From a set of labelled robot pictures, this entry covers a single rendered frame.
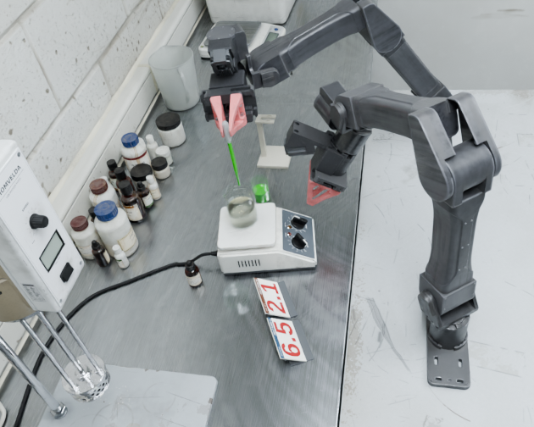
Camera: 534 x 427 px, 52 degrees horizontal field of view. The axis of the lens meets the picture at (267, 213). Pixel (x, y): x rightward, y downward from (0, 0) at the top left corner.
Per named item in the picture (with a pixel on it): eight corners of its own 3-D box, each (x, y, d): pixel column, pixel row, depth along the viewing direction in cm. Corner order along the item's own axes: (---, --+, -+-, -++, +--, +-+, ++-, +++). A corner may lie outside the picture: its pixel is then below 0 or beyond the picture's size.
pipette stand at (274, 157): (293, 148, 144) (288, 108, 135) (287, 169, 138) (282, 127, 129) (264, 147, 145) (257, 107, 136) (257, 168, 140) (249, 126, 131)
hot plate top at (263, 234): (275, 204, 119) (275, 202, 118) (276, 246, 110) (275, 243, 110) (221, 208, 120) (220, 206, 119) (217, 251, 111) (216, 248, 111)
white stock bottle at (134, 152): (128, 169, 146) (114, 134, 138) (151, 161, 147) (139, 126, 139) (132, 183, 142) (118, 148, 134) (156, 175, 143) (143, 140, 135)
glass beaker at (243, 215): (229, 234, 114) (221, 204, 108) (230, 212, 118) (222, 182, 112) (262, 230, 113) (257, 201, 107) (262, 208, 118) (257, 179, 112)
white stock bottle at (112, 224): (105, 261, 124) (85, 221, 115) (110, 237, 129) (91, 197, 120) (136, 257, 124) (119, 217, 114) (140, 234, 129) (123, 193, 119)
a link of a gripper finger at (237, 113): (239, 117, 96) (241, 86, 102) (199, 121, 96) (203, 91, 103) (246, 146, 100) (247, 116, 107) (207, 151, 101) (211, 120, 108)
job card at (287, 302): (284, 281, 114) (281, 268, 111) (297, 316, 108) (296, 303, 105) (255, 290, 113) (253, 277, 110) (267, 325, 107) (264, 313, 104)
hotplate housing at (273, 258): (314, 224, 124) (311, 199, 118) (317, 270, 115) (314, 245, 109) (216, 232, 126) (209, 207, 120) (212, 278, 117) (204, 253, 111)
